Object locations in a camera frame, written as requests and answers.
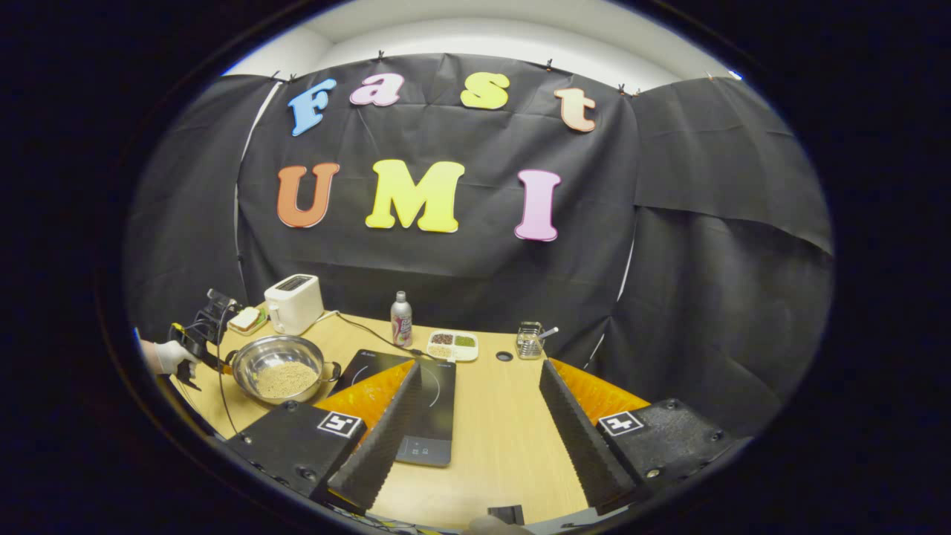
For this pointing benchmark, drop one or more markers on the silver drink bottle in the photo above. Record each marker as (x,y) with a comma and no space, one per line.
(401,323)

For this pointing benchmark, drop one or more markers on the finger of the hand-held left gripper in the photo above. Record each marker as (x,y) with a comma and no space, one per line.
(223,362)

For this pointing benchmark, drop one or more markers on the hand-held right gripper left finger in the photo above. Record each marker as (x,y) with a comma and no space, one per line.
(379,446)

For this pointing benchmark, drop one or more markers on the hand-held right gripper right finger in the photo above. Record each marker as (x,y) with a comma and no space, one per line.
(579,438)

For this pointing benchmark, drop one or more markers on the white divided bean tray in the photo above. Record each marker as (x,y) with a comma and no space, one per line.
(453,345)

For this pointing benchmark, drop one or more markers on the black backdrop cloth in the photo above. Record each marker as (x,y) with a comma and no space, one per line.
(475,260)

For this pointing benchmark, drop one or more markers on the white toaster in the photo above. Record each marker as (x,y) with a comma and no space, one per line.
(293,305)

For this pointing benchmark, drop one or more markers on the black induction cooktop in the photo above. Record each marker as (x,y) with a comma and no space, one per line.
(438,416)

